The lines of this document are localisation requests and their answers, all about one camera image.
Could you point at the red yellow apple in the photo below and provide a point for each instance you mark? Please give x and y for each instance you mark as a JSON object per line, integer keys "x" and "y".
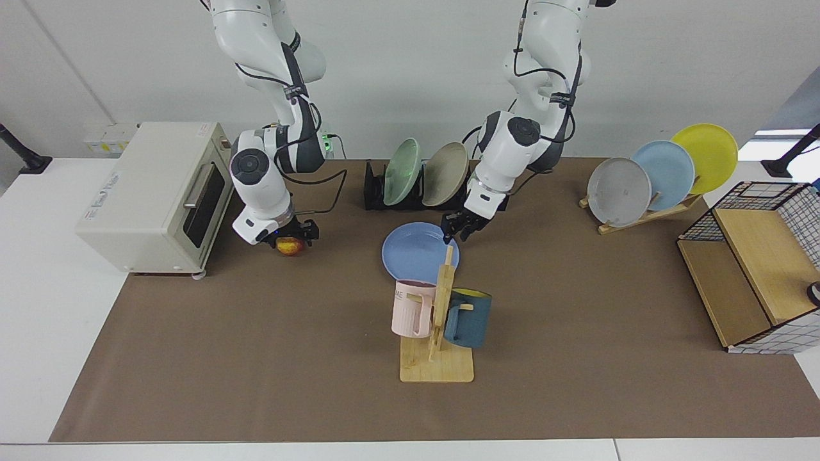
{"x": 291, "y": 248}

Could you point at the beige plate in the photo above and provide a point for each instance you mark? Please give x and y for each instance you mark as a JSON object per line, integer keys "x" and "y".
{"x": 445, "y": 174}

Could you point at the pale green plate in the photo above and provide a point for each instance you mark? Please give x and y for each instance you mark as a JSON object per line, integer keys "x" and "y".
{"x": 402, "y": 173}

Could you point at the black dish rack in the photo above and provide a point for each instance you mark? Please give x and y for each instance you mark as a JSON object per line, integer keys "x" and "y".
{"x": 373, "y": 192}

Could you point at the grey plate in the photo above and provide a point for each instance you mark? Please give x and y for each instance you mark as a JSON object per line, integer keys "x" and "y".
{"x": 618, "y": 193}

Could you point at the wooden plate rack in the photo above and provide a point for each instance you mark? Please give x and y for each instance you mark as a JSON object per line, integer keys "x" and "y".
{"x": 634, "y": 221}

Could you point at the light blue plate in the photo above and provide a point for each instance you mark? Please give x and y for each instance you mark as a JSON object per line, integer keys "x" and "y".
{"x": 669, "y": 173}

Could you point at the yellow plate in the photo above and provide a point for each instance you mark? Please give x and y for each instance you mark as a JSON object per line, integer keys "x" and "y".
{"x": 708, "y": 157}

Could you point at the pink cup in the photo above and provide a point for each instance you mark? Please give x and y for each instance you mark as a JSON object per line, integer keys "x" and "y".
{"x": 410, "y": 310}

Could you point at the dark blue cup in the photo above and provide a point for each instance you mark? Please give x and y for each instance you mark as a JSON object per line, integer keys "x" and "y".
{"x": 471, "y": 320}

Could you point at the wooden cup stand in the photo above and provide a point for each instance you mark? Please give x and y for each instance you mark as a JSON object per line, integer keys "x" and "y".
{"x": 435, "y": 368}

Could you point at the brown table cloth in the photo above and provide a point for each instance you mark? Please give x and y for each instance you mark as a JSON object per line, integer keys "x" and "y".
{"x": 256, "y": 358}

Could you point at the pale toaster oven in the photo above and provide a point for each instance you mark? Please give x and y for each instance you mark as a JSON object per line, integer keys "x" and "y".
{"x": 128, "y": 218}

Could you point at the black clamp stand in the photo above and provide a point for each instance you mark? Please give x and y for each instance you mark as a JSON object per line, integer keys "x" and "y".
{"x": 32, "y": 163}
{"x": 778, "y": 168}

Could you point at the small dark round object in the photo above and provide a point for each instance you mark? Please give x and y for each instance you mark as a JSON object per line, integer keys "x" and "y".
{"x": 815, "y": 293}

